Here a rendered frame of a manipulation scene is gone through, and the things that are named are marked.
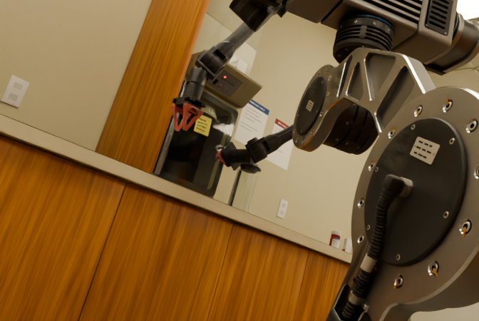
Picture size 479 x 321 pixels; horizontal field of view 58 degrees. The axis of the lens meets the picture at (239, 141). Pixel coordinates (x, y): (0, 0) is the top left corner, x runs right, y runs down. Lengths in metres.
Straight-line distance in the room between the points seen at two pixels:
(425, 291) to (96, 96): 1.78
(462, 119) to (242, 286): 1.29
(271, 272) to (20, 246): 0.93
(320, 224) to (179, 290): 1.78
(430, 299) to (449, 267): 0.04
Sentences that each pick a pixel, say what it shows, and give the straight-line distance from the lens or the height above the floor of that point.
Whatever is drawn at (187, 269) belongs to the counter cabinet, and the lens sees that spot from 1.48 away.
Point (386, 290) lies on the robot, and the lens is 0.50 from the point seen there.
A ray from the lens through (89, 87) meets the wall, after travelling 2.05.
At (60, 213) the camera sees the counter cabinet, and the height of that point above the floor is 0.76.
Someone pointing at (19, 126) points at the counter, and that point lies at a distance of 1.19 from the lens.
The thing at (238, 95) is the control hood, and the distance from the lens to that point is 1.88.
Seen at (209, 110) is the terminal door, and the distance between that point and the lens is 1.82.
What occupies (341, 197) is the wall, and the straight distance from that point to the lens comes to 3.29.
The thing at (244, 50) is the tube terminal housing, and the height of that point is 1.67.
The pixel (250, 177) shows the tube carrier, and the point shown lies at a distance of 1.84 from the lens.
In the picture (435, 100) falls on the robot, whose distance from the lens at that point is 0.53.
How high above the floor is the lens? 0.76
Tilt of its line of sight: 15 degrees up
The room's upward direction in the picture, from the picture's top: 16 degrees clockwise
